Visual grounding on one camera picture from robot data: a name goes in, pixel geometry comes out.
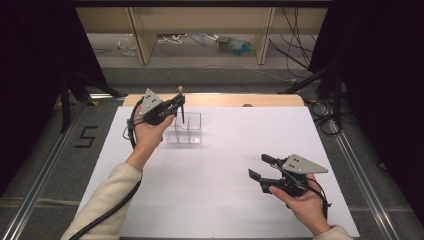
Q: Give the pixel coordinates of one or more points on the clear plastic divided organizer box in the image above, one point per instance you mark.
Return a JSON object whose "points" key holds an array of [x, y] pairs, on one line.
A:
{"points": [[190, 130]]}

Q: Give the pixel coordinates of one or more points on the black metal stand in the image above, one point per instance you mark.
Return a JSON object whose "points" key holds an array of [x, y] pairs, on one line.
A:
{"points": [[66, 100], [336, 96]]}

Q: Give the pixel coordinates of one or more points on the person's left hand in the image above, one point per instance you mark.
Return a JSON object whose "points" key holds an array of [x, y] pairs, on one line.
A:
{"points": [[148, 136]]}

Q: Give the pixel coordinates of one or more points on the metal floor rail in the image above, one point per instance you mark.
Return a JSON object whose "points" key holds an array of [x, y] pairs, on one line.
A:
{"points": [[363, 186], [43, 180]]}

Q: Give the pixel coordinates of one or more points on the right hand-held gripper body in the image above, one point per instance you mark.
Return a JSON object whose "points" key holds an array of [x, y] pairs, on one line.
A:
{"points": [[300, 164]]}

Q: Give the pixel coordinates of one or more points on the light wooden shelf frame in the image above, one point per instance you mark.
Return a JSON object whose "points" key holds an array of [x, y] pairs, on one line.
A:
{"points": [[200, 20]]}

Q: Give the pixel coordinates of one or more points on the light wooden table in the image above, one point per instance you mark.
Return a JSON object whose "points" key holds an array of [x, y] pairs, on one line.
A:
{"points": [[233, 100]]}

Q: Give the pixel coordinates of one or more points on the white paper sheet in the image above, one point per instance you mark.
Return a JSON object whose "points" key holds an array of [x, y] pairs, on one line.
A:
{"points": [[216, 200]]}

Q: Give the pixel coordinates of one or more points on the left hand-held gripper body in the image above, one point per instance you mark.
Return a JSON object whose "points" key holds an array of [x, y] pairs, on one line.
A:
{"points": [[150, 105]]}

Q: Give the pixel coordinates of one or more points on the black pencil with orange end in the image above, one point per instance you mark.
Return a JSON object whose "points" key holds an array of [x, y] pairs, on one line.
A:
{"points": [[182, 115]]}

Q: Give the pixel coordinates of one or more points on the black curtain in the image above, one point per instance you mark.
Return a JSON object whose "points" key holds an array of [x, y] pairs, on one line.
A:
{"points": [[383, 83], [30, 83]]}

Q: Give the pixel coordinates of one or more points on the colourful plastic bag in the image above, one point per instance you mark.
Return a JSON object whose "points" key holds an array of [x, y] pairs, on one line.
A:
{"points": [[237, 46]]}

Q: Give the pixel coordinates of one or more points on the person's right hand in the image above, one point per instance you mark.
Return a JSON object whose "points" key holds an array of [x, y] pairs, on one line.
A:
{"points": [[308, 206]]}

